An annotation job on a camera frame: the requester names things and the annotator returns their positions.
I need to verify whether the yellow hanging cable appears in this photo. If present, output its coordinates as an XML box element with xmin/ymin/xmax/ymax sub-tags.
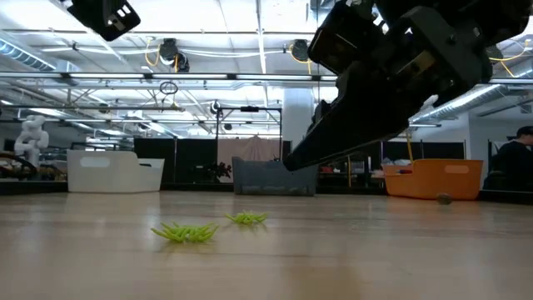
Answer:
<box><xmin>406</xmin><ymin>128</ymin><xmax>416</xmax><ymax>163</ymax></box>

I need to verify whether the black metal rig frame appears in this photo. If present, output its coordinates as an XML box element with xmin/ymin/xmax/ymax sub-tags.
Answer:
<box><xmin>214</xmin><ymin>105</ymin><xmax>284</xmax><ymax>163</ymax></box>

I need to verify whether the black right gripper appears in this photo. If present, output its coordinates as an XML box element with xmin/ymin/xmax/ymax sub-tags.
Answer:
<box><xmin>282</xmin><ymin>6</ymin><xmax>495</xmax><ymax>172</ymax></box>

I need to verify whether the white humanoid robot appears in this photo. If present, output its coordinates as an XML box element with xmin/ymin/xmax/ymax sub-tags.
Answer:
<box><xmin>13</xmin><ymin>114</ymin><xmax>50</xmax><ymax>168</ymax></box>

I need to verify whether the green plastic spider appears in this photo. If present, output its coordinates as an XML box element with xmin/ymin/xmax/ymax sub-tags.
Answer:
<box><xmin>223</xmin><ymin>210</ymin><xmax>271</xmax><ymax>227</ymax></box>
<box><xmin>150</xmin><ymin>221</ymin><xmax>220</xmax><ymax>244</ymax></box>

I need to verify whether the person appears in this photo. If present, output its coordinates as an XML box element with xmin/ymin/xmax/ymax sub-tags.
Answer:
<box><xmin>482</xmin><ymin>125</ymin><xmax>533</xmax><ymax>192</ymax></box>

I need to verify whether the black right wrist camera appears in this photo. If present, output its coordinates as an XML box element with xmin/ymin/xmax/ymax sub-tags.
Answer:
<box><xmin>307</xmin><ymin>2</ymin><xmax>386</xmax><ymax>76</ymax></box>

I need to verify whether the white plastic bin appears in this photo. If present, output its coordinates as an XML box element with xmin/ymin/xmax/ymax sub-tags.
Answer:
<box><xmin>66</xmin><ymin>149</ymin><xmax>166</xmax><ymax>194</ymax></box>

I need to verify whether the overhead LED light bar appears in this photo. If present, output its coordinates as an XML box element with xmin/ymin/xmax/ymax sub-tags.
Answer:
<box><xmin>0</xmin><ymin>70</ymin><xmax>533</xmax><ymax>87</ymax></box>

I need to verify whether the orange plastic bin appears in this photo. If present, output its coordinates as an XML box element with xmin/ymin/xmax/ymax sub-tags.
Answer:
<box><xmin>381</xmin><ymin>158</ymin><xmax>485</xmax><ymax>202</ymax></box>

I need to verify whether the black partition panel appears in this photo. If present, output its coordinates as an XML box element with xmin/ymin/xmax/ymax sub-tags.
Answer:
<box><xmin>381</xmin><ymin>140</ymin><xmax>466</xmax><ymax>162</ymax></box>
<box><xmin>132</xmin><ymin>137</ymin><xmax>219</xmax><ymax>184</ymax></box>

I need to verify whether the pink curtain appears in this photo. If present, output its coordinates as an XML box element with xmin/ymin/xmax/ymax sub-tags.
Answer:
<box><xmin>217</xmin><ymin>135</ymin><xmax>284</xmax><ymax>163</ymax></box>

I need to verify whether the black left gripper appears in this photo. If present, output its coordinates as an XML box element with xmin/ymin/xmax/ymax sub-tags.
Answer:
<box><xmin>66</xmin><ymin>0</ymin><xmax>142</xmax><ymax>42</ymax></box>

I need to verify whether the grey plastic bin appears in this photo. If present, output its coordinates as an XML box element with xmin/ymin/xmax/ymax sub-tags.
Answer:
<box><xmin>232</xmin><ymin>156</ymin><xmax>320</xmax><ymax>197</ymax></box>

